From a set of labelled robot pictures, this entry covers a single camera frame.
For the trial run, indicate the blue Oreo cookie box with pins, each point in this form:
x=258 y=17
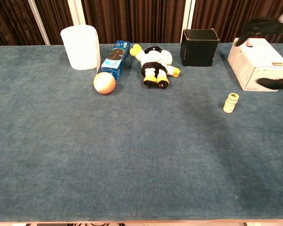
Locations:
x=114 y=63

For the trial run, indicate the white product carton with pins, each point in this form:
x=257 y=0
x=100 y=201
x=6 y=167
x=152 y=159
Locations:
x=257 y=61

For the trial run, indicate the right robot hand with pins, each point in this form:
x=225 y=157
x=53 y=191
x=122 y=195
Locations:
x=266 y=26

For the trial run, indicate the teal table cloth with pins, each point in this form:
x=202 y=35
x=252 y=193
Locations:
x=61 y=141

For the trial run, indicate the white toilet paper roll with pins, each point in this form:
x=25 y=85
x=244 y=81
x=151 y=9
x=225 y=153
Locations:
x=81 y=47

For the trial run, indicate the orange wooden ball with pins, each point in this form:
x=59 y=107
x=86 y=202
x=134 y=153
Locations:
x=104 y=83

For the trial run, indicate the black open cardboard box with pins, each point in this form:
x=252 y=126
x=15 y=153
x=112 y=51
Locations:
x=198 y=51

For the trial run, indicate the white partition post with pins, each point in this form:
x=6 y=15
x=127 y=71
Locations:
x=188 y=14
x=76 y=11
x=39 y=22

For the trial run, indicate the black white penguin plush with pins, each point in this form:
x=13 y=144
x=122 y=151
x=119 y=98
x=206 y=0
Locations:
x=155 y=61

